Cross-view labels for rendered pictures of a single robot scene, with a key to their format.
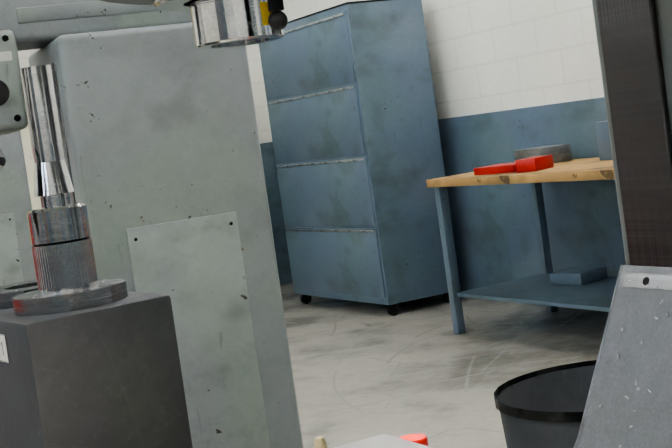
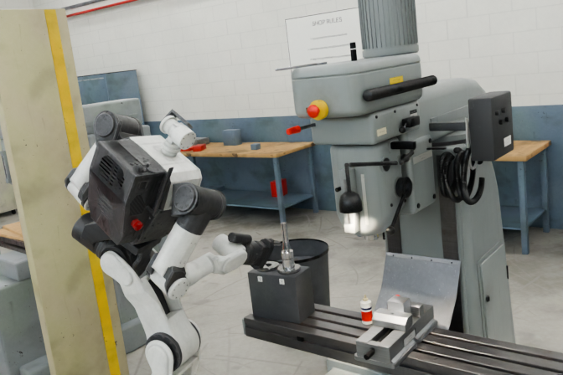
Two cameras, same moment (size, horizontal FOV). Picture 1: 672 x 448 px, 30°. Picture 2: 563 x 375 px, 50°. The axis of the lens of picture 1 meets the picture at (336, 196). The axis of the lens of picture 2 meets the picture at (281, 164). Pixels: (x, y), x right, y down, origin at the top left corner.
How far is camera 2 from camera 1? 1.66 m
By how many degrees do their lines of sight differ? 24
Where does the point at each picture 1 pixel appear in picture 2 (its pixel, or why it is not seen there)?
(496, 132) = not seen: hidden behind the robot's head
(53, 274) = (289, 265)
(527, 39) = (187, 92)
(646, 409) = (397, 279)
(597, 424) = (385, 282)
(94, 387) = (302, 287)
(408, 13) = (131, 77)
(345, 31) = (105, 85)
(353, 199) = not seen: hidden behind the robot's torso
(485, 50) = (166, 95)
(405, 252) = not seen: hidden behind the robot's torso
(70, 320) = (299, 275)
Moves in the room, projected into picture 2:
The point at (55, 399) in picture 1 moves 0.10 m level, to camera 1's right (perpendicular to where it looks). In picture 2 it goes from (298, 290) to (321, 284)
